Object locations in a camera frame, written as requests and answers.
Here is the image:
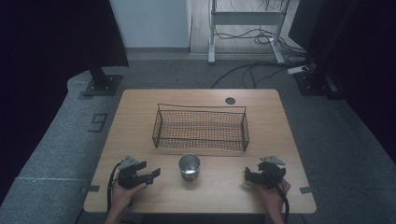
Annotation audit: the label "metal cup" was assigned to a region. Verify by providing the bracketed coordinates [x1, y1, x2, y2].
[178, 153, 201, 183]

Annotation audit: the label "dark tape floor mark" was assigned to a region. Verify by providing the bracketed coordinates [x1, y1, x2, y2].
[88, 113, 109, 133]

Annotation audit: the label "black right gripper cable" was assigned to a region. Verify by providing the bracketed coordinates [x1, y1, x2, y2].
[269, 172, 290, 224]

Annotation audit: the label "black curtain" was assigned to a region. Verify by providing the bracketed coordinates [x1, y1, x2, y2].
[288, 0, 396, 162]
[0, 0, 130, 206]

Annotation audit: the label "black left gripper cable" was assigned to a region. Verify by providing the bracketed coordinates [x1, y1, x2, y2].
[106, 161, 123, 216]

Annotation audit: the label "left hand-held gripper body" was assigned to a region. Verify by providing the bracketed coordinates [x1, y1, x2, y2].
[117, 154, 148, 190]

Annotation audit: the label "black stand with square base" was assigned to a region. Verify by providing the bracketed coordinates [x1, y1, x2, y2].
[293, 62, 339, 98]
[83, 63, 124, 97]

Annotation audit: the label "person's left hand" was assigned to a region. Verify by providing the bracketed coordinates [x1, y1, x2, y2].
[108, 181, 148, 214]

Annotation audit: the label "person's right hand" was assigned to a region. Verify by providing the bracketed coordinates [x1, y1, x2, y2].
[255, 179, 292, 216]

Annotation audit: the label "white power strip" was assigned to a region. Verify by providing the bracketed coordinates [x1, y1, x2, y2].
[287, 65, 309, 76]

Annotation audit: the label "black floor cables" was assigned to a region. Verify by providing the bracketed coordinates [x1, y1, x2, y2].
[210, 27, 314, 90]

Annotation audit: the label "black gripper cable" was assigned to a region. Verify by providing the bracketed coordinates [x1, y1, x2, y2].
[106, 161, 123, 216]
[269, 172, 290, 224]

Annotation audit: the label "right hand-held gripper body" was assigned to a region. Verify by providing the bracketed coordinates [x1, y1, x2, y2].
[257, 155, 287, 189]

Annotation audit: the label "black wire mesh basket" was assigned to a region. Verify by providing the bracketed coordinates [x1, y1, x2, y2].
[151, 103, 250, 153]

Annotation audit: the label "white metal desk frame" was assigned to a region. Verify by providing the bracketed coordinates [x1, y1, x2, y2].
[207, 0, 292, 65]

